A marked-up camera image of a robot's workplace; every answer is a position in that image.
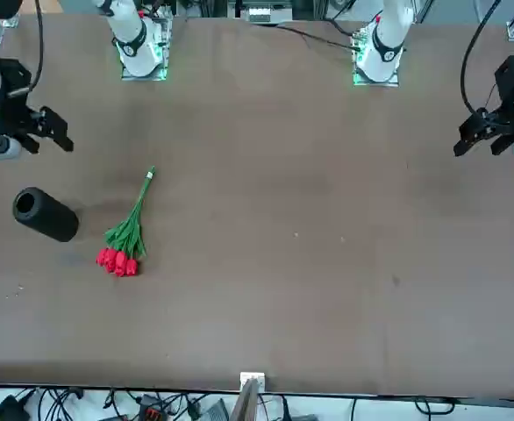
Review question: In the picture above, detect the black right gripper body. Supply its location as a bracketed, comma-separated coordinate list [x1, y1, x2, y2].
[0, 56, 37, 138]

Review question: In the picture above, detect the red tulip bouquet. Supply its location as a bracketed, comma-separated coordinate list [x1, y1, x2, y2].
[94, 165, 157, 278]

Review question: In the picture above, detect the grey power strip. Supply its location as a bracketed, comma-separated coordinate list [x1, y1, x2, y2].
[246, 7, 272, 24]

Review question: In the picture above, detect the black power adapter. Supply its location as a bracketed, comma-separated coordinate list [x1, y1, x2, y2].
[0, 394, 31, 421]

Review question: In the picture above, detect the red and black device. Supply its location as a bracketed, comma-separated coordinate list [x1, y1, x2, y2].
[137, 394, 171, 421]

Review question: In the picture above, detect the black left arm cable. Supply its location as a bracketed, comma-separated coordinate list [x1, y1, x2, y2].
[460, 0, 504, 116]

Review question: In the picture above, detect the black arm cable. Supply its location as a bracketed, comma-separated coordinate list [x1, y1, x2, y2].
[6, 0, 46, 97]
[460, 0, 504, 116]

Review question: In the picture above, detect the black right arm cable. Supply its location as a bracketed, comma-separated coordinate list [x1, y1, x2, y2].
[6, 0, 46, 97]

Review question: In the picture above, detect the black cable across table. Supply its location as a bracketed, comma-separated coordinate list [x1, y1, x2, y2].
[250, 21, 361, 52]

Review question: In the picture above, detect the white table edge bracket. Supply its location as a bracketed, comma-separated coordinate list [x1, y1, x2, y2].
[239, 371, 268, 392]

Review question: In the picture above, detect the metal camera post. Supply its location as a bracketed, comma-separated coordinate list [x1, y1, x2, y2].
[230, 378, 261, 421]

